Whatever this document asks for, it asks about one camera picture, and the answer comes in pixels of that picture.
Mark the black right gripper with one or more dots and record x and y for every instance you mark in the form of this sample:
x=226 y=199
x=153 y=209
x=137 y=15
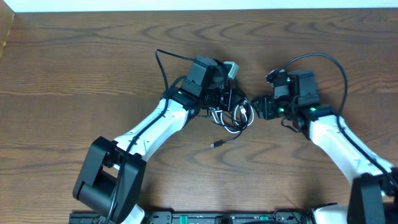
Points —
x=266 y=109

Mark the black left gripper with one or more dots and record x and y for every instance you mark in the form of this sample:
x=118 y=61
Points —
x=230 y=91

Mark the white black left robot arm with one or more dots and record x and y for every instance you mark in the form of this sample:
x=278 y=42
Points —
x=111 y=176

